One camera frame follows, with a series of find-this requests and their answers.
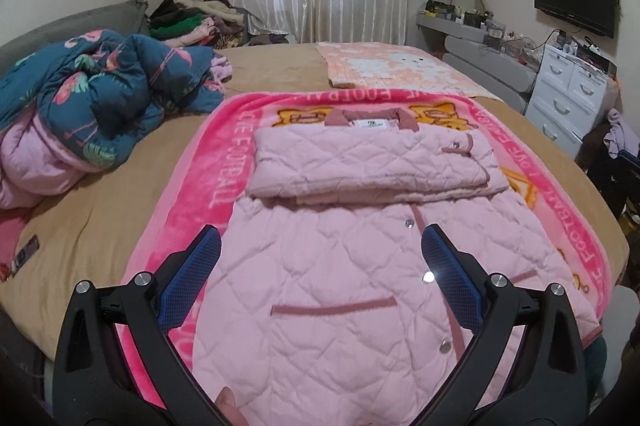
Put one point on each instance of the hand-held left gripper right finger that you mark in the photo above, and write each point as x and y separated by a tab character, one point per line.
452	278

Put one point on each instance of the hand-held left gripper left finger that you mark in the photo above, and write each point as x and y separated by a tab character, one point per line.
192	276

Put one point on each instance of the pink quilted jacket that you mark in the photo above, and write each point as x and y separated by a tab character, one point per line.
325	266

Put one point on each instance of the pile of mixed clothes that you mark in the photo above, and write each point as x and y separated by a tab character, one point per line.
185	23

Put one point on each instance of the person's left hand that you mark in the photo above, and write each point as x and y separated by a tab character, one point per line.
231	408

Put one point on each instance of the pink printed blanket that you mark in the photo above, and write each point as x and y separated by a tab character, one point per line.
200	186

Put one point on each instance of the small dark tag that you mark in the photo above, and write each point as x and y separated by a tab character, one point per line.
27	253

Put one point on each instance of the dark teal cloth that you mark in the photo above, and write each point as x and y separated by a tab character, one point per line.
595	366

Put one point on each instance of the white plastic chair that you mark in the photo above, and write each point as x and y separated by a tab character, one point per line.
629	306

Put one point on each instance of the dark chair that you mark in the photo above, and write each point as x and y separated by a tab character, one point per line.
607	181

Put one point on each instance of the pink patterned cloth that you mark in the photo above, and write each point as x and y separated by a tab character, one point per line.
10	241

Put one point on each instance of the blue floral duvet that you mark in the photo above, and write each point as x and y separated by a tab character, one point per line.
100	95

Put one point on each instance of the pale lilac garment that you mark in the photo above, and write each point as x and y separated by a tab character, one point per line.
221	69

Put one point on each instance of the white drawer chest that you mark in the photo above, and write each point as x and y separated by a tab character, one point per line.
565	95

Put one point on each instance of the grey curved shelf unit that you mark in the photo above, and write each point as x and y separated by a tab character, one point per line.
490	65

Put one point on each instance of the peach patterned towel blanket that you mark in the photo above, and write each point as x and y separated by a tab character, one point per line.
400	65

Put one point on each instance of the pale purple cloth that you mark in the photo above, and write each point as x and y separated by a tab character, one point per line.
620	135

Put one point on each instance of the bed with tan sheet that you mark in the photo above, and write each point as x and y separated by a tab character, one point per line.
280	70

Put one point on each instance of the cluster of small electronics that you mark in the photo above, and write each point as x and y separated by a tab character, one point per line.
475	20

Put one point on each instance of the grey padded headboard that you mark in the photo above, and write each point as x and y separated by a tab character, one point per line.
65	25

